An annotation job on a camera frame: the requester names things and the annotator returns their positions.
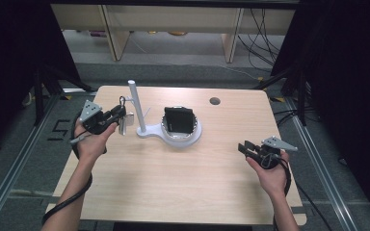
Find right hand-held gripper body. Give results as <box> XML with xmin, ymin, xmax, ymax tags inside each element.
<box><xmin>254</xmin><ymin>135</ymin><xmax>299</xmax><ymax>170</ymax></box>

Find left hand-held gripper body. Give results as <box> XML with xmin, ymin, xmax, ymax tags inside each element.
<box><xmin>78</xmin><ymin>99</ymin><xmax>118</xmax><ymax>136</ymax></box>

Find silver key bunch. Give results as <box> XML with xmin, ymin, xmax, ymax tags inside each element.
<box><xmin>118</xmin><ymin>95</ymin><xmax>136</xmax><ymax>136</ymax></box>

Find white stand with pole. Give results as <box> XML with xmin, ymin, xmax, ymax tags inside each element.
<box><xmin>123</xmin><ymin>79</ymin><xmax>203</xmax><ymax>149</ymax></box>

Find white bowl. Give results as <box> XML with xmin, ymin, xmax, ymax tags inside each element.
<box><xmin>160</xmin><ymin>107</ymin><xmax>199</xmax><ymax>141</ymax></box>

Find person's left hand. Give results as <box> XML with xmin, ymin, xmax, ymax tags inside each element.
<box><xmin>73</xmin><ymin>121</ymin><xmax>119</xmax><ymax>162</ymax></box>

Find person's right hand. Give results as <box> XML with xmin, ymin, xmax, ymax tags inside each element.
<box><xmin>246</xmin><ymin>151</ymin><xmax>291</xmax><ymax>197</ymax></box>

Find black metal stand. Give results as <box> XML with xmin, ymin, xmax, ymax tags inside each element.
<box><xmin>252</xmin><ymin>66</ymin><xmax>310</xmax><ymax>127</ymax></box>
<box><xmin>31</xmin><ymin>63</ymin><xmax>94</xmax><ymax>127</ymax></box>

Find dark curtain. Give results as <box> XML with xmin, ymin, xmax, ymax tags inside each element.
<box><xmin>0</xmin><ymin>0</ymin><xmax>82</xmax><ymax>159</ymax></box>
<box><xmin>270</xmin><ymin>0</ymin><xmax>370</xmax><ymax>222</ymax></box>

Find beige wooden shelf unit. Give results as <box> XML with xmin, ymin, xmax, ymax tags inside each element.
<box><xmin>50</xmin><ymin>3</ymin><xmax>297</xmax><ymax>64</ymax></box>

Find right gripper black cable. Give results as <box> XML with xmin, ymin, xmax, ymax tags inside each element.
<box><xmin>259</xmin><ymin>153</ymin><xmax>333</xmax><ymax>231</ymax></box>

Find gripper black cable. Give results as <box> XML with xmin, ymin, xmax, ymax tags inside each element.
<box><xmin>40</xmin><ymin>110</ymin><xmax>109</xmax><ymax>226</ymax></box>
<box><xmin>259</xmin><ymin>153</ymin><xmax>333</xmax><ymax>231</ymax></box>

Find aluminium floor rail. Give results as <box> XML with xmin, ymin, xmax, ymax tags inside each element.
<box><xmin>283</xmin><ymin>95</ymin><xmax>359</xmax><ymax>231</ymax></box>
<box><xmin>0</xmin><ymin>93</ymin><xmax>61</xmax><ymax>231</ymax></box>

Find white floor cable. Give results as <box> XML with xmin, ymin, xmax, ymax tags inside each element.
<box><xmin>217</xmin><ymin>63</ymin><xmax>262</xmax><ymax>82</ymax></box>

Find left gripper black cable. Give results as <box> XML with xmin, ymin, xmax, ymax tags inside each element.
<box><xmin>40</xmin><ymin>110</ymin><xmax>109</xmax><ymax>226</ymax></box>

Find black cables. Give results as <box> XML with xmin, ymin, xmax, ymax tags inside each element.
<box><xmin>237</xmin><ymin>8</ymin><xmax>287</xmax><ymax>73</ymax></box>

